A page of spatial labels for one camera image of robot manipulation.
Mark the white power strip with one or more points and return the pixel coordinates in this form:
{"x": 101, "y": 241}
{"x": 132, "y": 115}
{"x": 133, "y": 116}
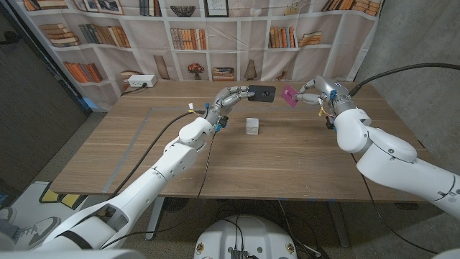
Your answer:
{"x": 142, "y": 80}

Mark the white floor board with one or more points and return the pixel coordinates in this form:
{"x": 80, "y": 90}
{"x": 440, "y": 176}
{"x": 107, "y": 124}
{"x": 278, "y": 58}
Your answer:
{"x": 30, "y": 201}

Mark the black bracket on partition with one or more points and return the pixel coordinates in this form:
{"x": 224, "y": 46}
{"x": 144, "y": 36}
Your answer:
{"x": 9, "y": 36}

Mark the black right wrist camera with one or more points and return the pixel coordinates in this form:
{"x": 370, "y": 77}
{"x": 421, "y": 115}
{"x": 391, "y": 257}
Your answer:
{"x": 329, "y": 123}

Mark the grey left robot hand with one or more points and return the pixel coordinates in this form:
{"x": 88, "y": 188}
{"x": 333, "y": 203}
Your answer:
{"x": 228, "y": 99}

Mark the white robot torso base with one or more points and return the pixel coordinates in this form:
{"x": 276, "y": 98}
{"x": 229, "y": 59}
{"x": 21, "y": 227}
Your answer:
{"x": 248, "y": 234}

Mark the white table leg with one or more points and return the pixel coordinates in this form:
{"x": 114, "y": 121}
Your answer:
{"x": 155, "y": 219}

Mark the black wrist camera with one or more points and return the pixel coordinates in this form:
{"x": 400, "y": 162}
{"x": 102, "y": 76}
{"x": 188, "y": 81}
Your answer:
{"x": 223, "y": 122}
{"x": 329, "y": 123}

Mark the grey table leg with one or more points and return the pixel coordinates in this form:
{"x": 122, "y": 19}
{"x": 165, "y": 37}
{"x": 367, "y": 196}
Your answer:
{"x": 339, "y": 226}

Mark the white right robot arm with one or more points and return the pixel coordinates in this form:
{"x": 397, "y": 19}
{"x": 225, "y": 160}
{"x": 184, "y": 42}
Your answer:
{"x": 391, "y": 158}

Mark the black perforated partition panel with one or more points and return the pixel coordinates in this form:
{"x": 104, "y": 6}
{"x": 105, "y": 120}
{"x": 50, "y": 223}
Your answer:
{"x": 28, "y": 108}

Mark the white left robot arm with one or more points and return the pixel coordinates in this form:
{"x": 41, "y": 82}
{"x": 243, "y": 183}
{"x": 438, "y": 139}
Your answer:
{"x": 154, "y": 172}

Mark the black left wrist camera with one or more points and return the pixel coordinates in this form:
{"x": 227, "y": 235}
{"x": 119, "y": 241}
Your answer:
{"x": 223, "y": 122}

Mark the pink keycard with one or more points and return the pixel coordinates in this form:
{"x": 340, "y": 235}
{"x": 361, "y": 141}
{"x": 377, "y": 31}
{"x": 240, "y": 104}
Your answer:
{"x": 289, "y": 95}

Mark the small white cube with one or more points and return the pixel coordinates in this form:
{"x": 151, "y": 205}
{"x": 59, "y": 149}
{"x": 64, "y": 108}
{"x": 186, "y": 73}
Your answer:
{"x": 252, "y": 126}

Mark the blue plastic object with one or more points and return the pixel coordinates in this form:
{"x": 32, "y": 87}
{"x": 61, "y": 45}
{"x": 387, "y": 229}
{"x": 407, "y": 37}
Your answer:
{"x": 86, "y": 103}

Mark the grey white sneaker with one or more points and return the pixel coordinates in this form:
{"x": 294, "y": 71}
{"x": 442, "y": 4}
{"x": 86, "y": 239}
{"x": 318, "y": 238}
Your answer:
{"x": 7, "y": 215}
{"x": 36, "y": 230}

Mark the yellow black floor mat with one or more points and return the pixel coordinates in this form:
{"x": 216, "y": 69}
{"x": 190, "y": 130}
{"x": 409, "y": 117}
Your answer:
{"x": 64, "y": 199}

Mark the printed bookshelf backdrop cloth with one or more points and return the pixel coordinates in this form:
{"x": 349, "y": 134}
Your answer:
{"x": 244, "y": 50}

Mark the black keycard holder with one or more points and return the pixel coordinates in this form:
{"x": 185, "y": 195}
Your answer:
{"x": 264, "y": 93}

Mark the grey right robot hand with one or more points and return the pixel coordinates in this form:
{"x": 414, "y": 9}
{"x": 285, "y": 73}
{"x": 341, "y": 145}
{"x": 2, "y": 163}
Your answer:
{"x": 330, "y": 91}

